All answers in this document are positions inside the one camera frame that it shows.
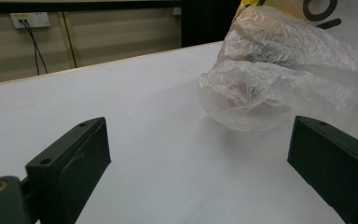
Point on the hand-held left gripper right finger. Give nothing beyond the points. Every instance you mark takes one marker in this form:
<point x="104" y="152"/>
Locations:
<point x="332" y="158"/>

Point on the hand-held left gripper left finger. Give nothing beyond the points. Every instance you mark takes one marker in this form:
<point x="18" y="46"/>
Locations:
<point x="71" y="168"/>

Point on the translucent printed plastic bag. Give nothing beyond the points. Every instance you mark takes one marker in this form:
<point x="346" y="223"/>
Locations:
<point x="261" y="77"/>

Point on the white wall socket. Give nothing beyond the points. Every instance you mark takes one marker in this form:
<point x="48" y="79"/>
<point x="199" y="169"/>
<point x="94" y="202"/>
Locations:
<point x="32" y="19"/>

